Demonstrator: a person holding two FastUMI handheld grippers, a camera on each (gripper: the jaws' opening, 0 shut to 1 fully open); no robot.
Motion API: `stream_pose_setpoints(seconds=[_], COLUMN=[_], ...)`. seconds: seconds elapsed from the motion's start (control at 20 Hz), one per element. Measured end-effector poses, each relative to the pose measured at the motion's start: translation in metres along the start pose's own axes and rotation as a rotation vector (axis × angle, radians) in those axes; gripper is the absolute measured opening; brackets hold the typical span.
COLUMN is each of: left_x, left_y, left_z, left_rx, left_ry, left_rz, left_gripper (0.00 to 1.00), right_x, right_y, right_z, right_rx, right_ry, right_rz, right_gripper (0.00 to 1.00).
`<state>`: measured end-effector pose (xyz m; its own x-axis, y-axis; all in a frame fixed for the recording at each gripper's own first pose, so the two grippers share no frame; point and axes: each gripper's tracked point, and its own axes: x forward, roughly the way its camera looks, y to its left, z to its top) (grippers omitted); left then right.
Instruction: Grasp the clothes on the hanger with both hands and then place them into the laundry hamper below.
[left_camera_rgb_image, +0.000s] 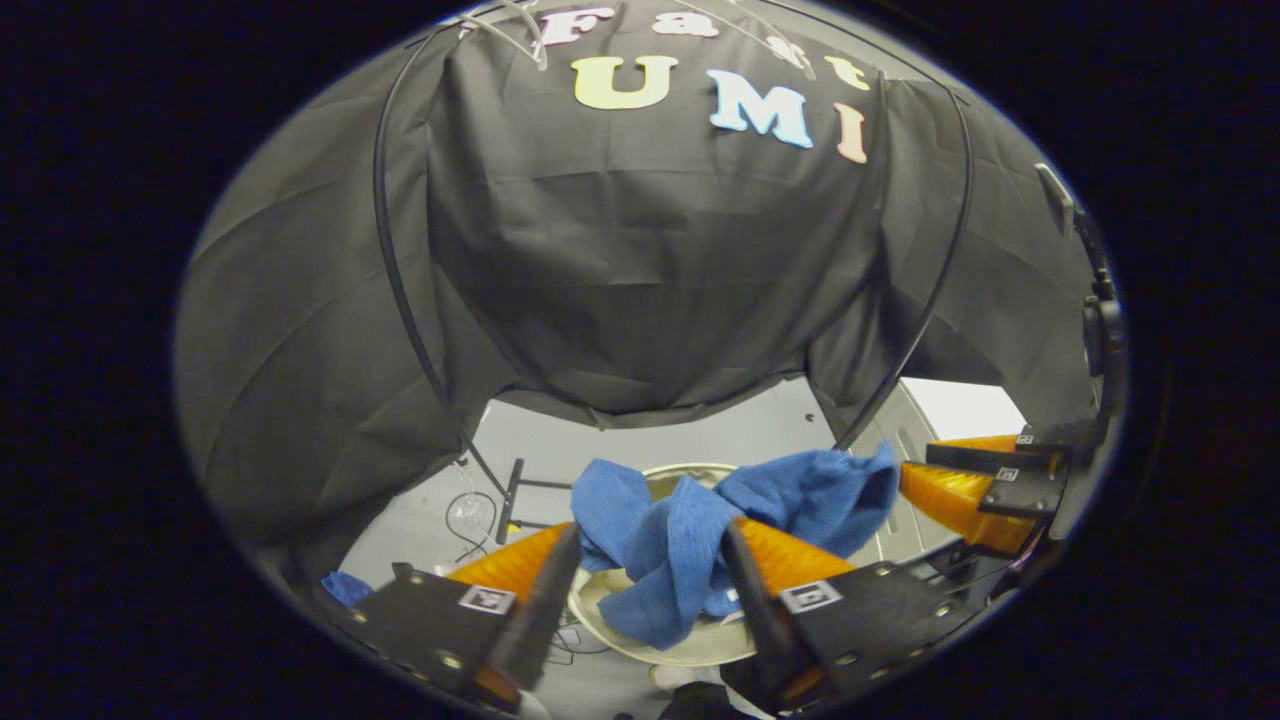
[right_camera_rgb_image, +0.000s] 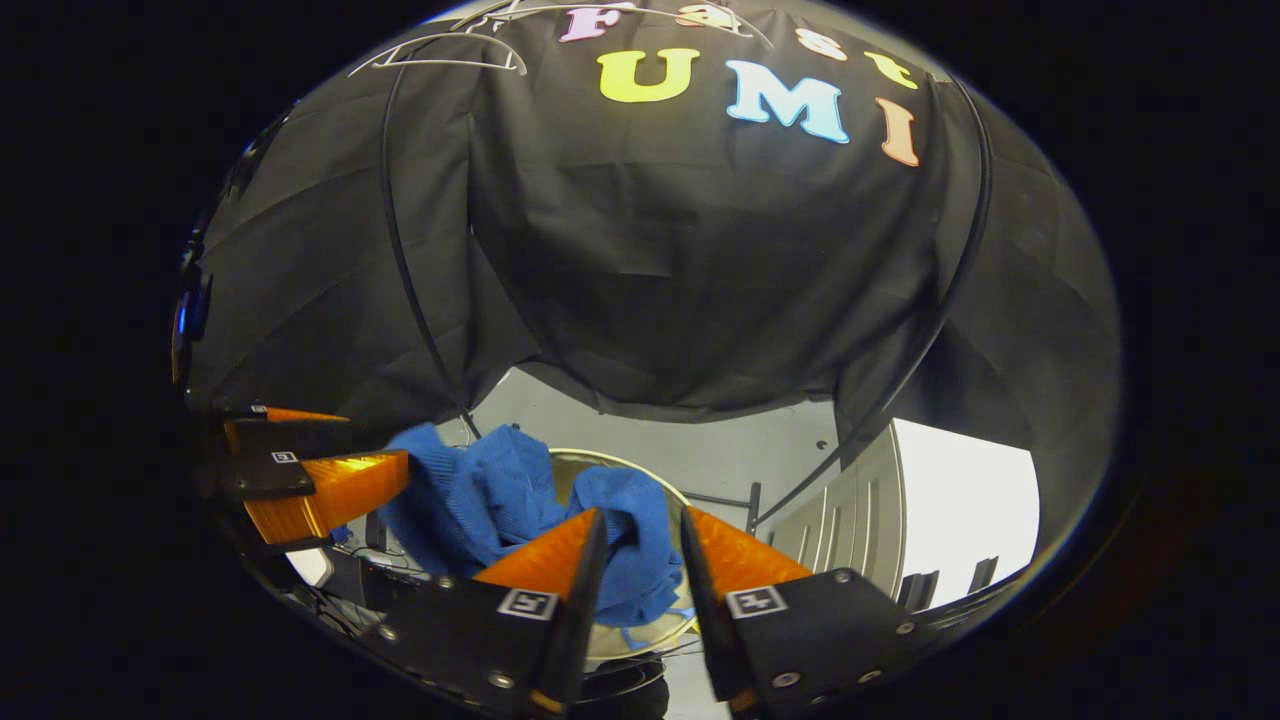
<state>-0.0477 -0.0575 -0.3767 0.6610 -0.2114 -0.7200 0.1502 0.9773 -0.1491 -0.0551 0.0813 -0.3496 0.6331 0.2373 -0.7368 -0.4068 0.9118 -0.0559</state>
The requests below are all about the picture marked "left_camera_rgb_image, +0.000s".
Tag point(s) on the small blue cloth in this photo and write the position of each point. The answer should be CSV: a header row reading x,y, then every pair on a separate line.
x,y
347,588

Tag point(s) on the cream round laundry hamper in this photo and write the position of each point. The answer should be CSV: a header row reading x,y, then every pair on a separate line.
x,y
680,655

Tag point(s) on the white plastic hanger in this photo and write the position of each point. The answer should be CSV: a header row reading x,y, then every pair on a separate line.
x,y
540,50
790,50

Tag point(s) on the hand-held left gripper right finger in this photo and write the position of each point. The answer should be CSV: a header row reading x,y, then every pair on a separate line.
x,y
760,610

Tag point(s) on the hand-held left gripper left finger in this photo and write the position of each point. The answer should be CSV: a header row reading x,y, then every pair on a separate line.
x,y
545,590

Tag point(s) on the black tripod mount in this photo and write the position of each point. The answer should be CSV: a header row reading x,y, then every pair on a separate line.
x,y
1100,330

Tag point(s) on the black metal clothes rack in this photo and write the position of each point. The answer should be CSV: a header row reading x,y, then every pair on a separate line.
x,y
511,497

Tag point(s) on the black backdrop cloth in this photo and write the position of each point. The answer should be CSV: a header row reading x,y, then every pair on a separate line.
x,y
650,280

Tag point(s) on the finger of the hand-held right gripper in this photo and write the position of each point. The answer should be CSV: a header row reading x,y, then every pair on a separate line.
x,y
960,500
1000,443

